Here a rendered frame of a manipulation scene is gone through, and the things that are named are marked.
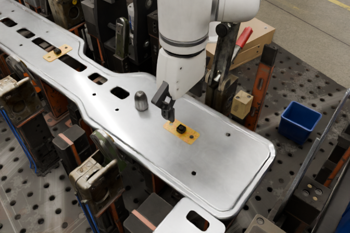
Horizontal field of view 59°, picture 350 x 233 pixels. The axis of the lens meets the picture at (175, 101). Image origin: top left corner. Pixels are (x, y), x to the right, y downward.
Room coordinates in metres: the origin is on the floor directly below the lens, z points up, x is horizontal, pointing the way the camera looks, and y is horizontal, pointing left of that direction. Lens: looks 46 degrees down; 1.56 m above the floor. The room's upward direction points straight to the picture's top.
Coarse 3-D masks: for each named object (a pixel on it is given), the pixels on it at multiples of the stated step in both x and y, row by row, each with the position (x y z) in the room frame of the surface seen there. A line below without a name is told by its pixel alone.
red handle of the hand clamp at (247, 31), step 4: (248, 28) 0.65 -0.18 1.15; (244, 32) 0.64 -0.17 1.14; (248, 32) 0.64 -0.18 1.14; (252, 32) 0.65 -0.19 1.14; (240, 36) 0.64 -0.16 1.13; (244, 36) 0.63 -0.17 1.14; (248, 36) 0.64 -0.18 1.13; (240, 40) 0.63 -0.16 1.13; (244, 40) 0.63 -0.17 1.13; (236, 44) 0.62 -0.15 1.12; (240, 44) 0.62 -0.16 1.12; (244, 44) 0.62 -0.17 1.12; (236, 48) 0.61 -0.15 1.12; (240, 48) 0.61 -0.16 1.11; (236, 52) 0.61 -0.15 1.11; (232, 56) 0.60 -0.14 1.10; (236, 56) 0.60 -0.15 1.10; (232, 60) 0.59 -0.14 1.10; (220, 72) 0.57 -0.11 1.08; (216, 76) 0.56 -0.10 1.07; (220, 76) 0.56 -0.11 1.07; (216, 80) 0.55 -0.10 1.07
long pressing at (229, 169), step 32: (0, 0) 1.07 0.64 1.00; (0, 32) 0.86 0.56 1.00; (32, 32) 0.86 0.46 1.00; (64, 32) 0.85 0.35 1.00; (32, 64) 0.69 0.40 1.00; (64, 64) 0.69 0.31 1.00; (96, 64) 0.69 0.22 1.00; (96, 96) 0.57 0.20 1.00; (128, 96) 0.57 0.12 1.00; (96, 128) 0.46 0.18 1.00; (128, 128) 0.46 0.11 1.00; (160, 128) 0.46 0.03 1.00; (192, 128) 0.46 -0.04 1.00; (224, 128) 0.46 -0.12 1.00; (160, 160) 0.37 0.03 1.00; (192, 160) 0.37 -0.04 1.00; (224, 160) 0.37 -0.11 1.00; (256, 160) 0.37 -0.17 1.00; (192, 192) 0.30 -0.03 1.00; (224, 192) 0.30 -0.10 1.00
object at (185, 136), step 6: (168, 120) 0.48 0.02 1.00; (168, 126) 0.46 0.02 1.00; (174, 126) 0.46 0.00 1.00; (186, 126) 0.46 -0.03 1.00; (174, 132) 0.45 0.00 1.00; (180, 132) 0.44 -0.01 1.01; (186, 132) 0.45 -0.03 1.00; (192, 132) 0.45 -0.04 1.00; (180, 138) 0.43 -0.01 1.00; (186, 138) 0.43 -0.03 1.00; (192, 138) 0.43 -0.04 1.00
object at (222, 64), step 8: (224, 24) 0.55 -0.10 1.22; (232, 24) 0.57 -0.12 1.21; (216, 32) 0.55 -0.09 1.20; (224, 32) 0.54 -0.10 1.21; (232, 32) 0.56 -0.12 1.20; (224, 40) 0.58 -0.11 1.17; (232, 40) 0.56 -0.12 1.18; (216, 48) 0.57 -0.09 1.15; (224, 48) 0.57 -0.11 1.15; (232, 48) 0.56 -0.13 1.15; (216, 56) 0.57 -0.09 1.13; (224, 56) 0.57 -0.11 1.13; (216, 64) 0.57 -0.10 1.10; (224, 64) 0.55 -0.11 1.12; (216, 72) 0.57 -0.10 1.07; (224, 72) 0.55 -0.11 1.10
